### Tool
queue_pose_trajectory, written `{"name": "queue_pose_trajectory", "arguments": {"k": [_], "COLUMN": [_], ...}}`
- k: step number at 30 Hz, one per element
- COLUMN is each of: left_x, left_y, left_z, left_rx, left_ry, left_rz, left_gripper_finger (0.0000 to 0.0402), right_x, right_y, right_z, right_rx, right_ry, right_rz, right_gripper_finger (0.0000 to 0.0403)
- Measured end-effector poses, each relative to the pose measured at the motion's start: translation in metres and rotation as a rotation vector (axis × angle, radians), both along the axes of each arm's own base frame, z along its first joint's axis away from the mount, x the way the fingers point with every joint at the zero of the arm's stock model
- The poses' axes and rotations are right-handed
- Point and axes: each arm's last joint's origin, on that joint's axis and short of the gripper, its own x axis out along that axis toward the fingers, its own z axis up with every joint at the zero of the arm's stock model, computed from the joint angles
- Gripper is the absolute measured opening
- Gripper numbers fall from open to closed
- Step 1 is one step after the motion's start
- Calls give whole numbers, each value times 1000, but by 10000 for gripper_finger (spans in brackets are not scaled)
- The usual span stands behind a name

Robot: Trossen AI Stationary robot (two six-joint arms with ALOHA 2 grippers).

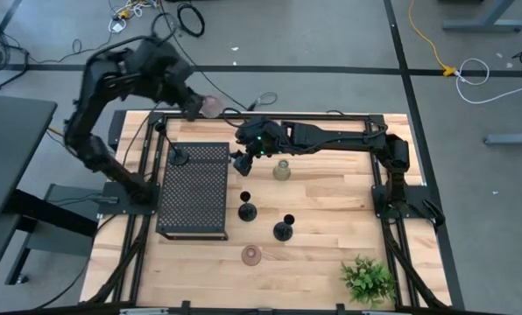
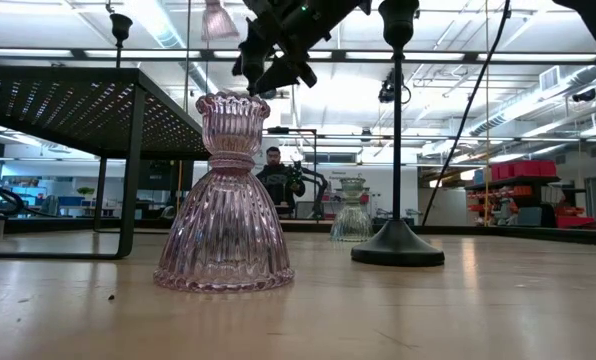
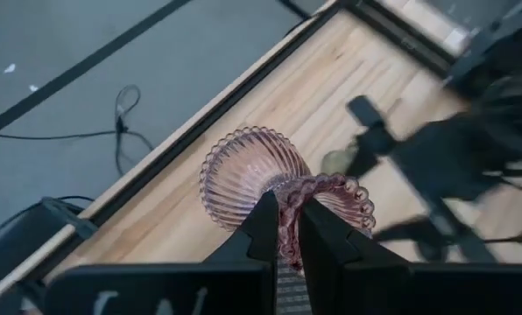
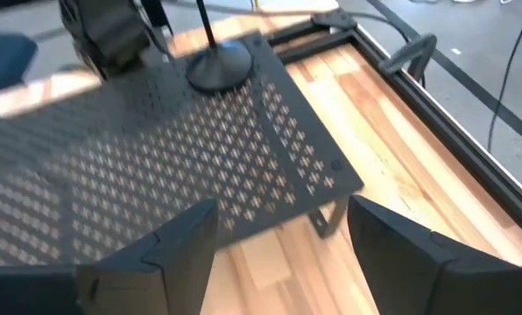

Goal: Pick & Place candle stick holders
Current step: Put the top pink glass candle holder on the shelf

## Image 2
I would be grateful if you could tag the green ribbed glass candle holder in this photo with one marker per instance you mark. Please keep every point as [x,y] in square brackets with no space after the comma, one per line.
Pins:
[352,220]

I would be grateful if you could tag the black background robot arm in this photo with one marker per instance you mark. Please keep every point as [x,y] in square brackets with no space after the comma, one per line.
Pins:
[318,182]

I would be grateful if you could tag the round black ceiling lamp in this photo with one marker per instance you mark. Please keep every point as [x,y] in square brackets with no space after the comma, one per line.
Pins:
[270,94]

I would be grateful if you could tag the person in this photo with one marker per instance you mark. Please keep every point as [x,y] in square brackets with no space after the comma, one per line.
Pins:
[278,187]

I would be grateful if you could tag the black monitor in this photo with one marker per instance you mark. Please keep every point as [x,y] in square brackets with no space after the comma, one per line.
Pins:
[163,175]

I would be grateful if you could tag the black perforated metal shelf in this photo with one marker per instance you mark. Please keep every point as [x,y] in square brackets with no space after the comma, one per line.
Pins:
[53,110]

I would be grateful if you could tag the small green background plant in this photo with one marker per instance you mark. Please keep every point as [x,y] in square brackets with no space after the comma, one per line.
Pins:
[85,190]

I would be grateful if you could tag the grey office chair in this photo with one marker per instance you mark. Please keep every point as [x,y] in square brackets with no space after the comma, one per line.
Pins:
[50,205]

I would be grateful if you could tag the white ceiling air vent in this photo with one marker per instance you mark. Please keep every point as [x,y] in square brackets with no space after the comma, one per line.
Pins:
[549,77]

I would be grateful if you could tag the shelf with red bins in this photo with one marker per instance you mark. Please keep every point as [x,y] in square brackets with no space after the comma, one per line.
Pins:
[525,168]

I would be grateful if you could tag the black background frame rig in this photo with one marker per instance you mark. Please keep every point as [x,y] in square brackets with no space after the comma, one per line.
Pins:
[298,131]

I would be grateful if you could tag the black ceiling camera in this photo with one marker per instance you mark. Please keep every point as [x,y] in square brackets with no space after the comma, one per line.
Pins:
[387,90]

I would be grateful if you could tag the silver ventilation duct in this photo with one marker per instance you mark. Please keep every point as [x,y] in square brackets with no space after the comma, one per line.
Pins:
[528,107]

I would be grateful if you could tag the black device on duct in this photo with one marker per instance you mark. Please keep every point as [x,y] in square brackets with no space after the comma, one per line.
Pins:
[584,95]

